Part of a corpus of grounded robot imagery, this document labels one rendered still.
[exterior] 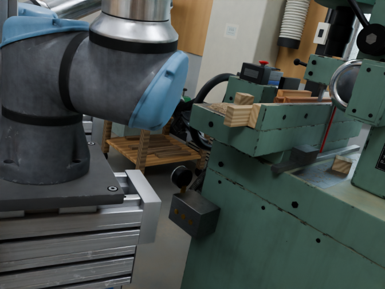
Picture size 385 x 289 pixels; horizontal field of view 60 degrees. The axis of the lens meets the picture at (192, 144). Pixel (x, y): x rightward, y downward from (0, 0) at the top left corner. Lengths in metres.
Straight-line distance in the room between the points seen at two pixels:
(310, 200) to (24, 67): 0.61
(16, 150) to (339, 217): 0.62
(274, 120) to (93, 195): 0.42
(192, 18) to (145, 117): 2.99
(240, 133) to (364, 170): 0.30
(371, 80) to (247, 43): 1.82
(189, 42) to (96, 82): 2.96
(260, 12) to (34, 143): 2.12
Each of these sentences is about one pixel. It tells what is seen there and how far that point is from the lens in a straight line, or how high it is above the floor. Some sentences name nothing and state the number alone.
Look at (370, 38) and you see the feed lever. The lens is 0.79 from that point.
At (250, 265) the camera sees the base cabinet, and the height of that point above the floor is 0.52.
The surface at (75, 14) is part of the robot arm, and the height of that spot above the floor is 1.05.
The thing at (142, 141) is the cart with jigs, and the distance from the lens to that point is 2.16.
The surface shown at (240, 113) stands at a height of 0.93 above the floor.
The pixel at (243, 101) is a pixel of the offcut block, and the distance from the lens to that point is 0.92.
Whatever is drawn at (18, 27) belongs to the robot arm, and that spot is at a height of 1.03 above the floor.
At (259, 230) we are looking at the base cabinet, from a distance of 0.89.
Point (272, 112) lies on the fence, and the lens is 0.73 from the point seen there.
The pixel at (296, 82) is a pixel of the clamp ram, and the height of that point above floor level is 0.98.
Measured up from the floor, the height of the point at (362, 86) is 1.03.
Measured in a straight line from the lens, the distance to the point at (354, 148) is 1.19.
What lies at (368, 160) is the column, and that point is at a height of 0.87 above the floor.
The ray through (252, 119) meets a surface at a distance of 0.72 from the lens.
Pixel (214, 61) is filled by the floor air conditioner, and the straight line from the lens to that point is 2.71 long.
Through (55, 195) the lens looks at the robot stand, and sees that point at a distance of 0.51.
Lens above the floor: 1.07
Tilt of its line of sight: 19 degrees down
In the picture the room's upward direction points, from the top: 11 degrees clockwise
